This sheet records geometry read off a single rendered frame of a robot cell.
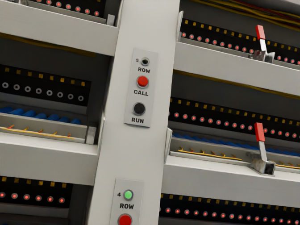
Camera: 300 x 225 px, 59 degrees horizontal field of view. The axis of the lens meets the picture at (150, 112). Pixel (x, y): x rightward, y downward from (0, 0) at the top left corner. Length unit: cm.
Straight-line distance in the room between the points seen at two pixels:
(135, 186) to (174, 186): 6
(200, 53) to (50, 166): 29
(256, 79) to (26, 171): 40
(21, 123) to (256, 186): 38
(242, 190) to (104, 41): 32
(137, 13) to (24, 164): 28
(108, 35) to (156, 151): 19
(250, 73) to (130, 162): 27
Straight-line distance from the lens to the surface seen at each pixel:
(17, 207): 56
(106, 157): 38
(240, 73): 50
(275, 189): 49
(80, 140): 43
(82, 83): 56
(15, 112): 50
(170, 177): 40
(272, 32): 86
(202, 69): 47
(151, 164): 39
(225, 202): 61
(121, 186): 38
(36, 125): 43
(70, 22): 44
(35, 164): 39
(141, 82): 40
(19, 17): 45
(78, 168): 38
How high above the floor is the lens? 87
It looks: 15 degrees up
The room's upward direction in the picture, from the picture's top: 7 degrees clockwise
